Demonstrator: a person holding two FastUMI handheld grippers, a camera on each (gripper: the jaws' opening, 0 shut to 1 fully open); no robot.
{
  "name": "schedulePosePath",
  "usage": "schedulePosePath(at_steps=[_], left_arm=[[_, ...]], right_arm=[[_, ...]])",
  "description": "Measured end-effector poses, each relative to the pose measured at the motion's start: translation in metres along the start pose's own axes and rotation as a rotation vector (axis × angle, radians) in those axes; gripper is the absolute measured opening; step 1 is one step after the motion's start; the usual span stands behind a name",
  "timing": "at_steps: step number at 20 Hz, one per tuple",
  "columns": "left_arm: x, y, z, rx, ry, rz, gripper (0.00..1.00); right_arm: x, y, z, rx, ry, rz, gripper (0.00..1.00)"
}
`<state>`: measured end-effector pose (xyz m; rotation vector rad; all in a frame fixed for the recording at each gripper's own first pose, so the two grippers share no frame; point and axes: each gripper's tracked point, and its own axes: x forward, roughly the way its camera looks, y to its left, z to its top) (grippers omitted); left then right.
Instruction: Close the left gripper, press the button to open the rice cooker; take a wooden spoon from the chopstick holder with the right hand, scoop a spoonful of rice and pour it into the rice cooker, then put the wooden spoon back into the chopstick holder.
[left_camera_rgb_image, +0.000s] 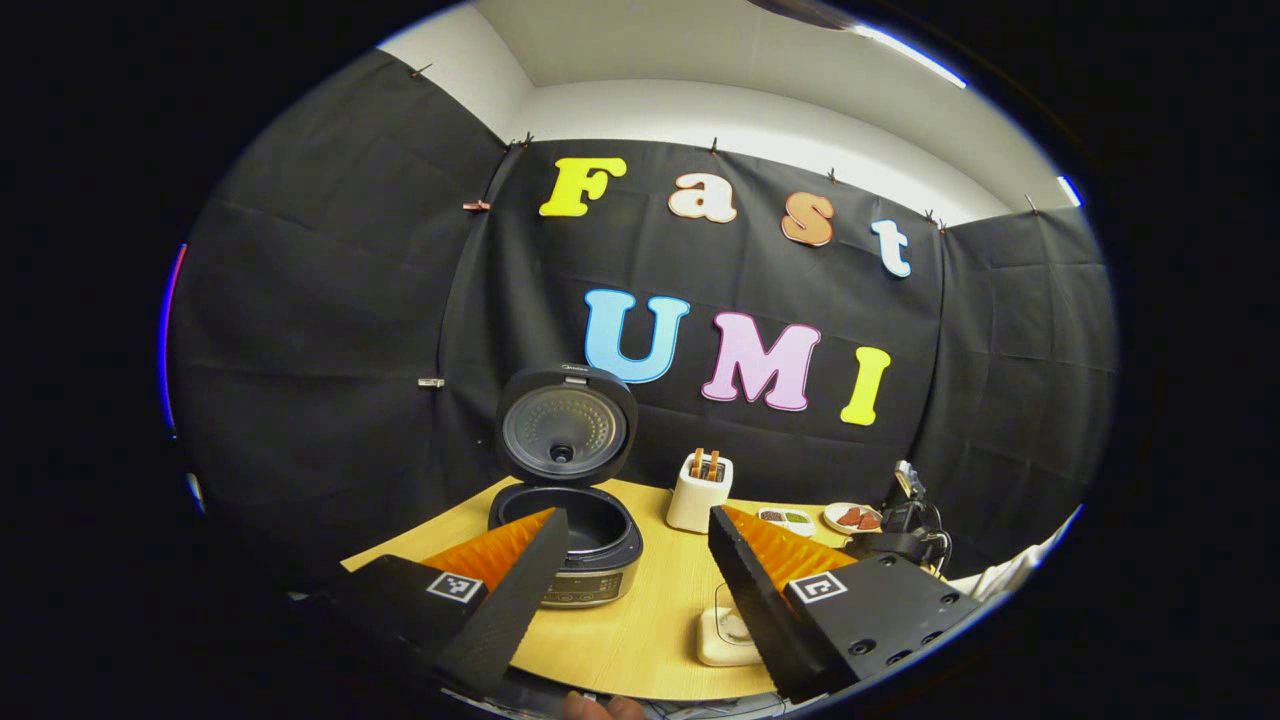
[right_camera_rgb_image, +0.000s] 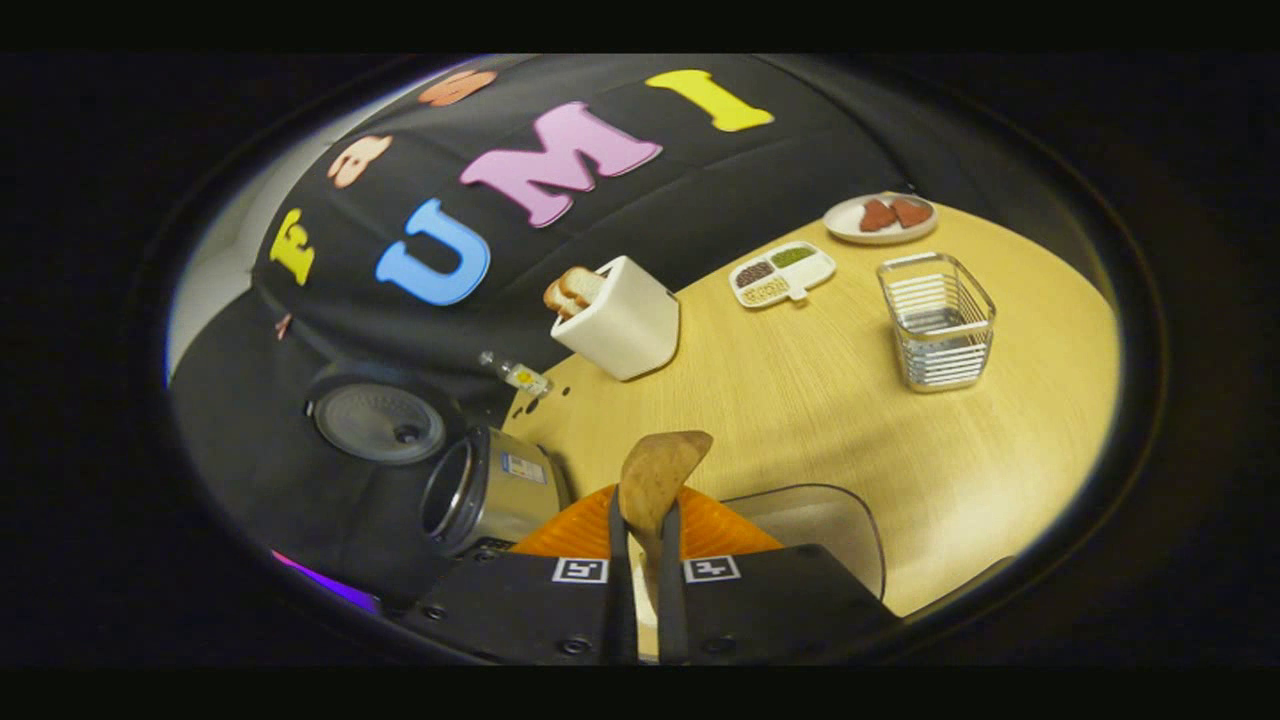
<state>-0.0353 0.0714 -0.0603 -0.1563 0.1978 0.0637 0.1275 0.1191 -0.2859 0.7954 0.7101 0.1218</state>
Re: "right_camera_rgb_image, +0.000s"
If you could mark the red heart-shaped food piece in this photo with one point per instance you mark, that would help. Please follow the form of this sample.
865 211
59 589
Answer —
912 212
877 216

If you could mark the pink cloth clip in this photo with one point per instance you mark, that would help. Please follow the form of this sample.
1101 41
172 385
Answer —
284 325

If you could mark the toasted bread slice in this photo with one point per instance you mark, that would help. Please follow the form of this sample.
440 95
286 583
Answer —
560 300
585 285

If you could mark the white toaster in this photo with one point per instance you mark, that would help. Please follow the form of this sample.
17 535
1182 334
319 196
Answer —
625 325

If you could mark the dark blue rice cooker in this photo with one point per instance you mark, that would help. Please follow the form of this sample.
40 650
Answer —
500 490

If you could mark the white round plate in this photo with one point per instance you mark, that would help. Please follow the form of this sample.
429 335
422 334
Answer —
845 225

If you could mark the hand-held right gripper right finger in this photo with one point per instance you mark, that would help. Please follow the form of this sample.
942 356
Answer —
672 590

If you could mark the wooden spoon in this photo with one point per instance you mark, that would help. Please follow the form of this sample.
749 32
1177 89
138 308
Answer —
660 470

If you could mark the small clear bottle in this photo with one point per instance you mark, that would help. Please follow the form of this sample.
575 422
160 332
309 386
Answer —
520 376

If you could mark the clear container of white rice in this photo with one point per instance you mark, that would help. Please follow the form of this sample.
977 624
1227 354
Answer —
820 530

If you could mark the white divided bean dish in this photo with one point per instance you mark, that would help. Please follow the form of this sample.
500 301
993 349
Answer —
815 268

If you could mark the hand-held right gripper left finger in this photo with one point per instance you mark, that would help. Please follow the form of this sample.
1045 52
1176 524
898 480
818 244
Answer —
620 580

